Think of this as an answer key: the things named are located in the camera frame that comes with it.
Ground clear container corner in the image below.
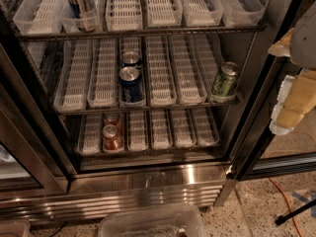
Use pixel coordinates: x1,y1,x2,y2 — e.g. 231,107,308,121
0,220,34,237

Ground stainless steel fridge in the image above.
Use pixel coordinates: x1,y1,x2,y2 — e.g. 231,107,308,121
0,0,316,224

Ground blue pepsi can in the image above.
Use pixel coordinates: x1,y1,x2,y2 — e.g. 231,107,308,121
120,51,142,69
118,67,143,103

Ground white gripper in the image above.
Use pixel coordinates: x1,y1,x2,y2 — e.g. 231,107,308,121
268,1,316,135

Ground red soda can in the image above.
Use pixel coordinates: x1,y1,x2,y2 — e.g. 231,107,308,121
104,112,121,131
102,124,122,151

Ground front blue pepsi can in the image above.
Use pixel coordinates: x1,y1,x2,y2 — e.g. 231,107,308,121
118,67,143,103

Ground orange cable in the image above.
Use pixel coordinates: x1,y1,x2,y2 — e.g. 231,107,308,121
268,177,304,237

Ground clear plastic bin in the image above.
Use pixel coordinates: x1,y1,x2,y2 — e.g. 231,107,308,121
98,204,207,237

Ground fridge glass door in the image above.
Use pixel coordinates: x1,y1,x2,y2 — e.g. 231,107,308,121
232,0,316,181

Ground black stand leg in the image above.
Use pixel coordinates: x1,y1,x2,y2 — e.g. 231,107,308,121
275,199,316,226

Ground rear red soda can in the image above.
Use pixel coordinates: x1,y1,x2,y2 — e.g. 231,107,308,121
104,112,121,131

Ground rear blue pepsi can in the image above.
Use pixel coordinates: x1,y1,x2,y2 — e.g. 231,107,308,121
120,51,142,69

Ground tall silver blue can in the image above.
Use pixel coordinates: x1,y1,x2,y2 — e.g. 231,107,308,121
68,0,98,32

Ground green soda can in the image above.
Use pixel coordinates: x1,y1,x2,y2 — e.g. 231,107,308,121
211,61,240,97

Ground front red soda can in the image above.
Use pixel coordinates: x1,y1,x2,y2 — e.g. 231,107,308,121
102,124,122,151

